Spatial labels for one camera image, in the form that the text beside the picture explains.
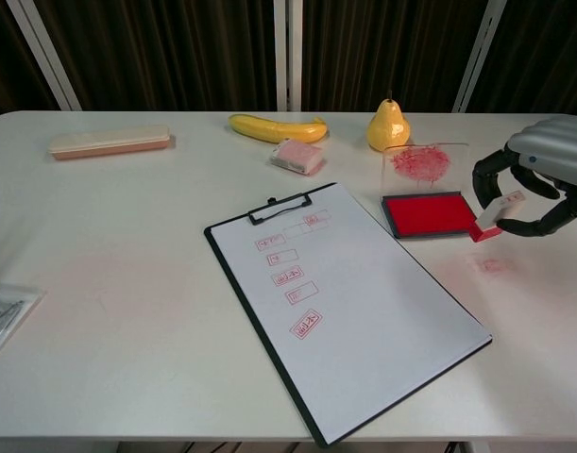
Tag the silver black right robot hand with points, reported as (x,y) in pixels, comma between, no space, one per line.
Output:
(552,146)

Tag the red and white stamp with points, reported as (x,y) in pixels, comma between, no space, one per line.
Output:
(496,212)

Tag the dark curtain panel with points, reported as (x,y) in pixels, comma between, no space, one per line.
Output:
(5,61)
(548,52)
(378,47)
(174,52)

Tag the red ink pad, clear lid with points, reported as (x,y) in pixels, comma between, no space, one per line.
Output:
(429,214)

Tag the yellow pear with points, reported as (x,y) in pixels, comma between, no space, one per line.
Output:
(387,129)

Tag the white stamped paper sheet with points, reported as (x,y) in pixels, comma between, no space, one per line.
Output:
(378,307)

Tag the pink wrapped eraser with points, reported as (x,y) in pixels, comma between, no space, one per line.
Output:
(295,156)

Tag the yellow banana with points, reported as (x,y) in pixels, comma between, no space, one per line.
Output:
(269,128)

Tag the black clipboard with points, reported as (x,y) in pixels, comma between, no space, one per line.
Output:
(322,441)

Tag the pink cream pencil case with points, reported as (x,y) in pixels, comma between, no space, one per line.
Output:
(108,141)

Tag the clear bag of metal pins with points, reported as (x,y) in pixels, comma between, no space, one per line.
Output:
(5,316)

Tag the white frame post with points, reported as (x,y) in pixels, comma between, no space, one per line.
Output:
(479,52)
(281,56)
(45,52)

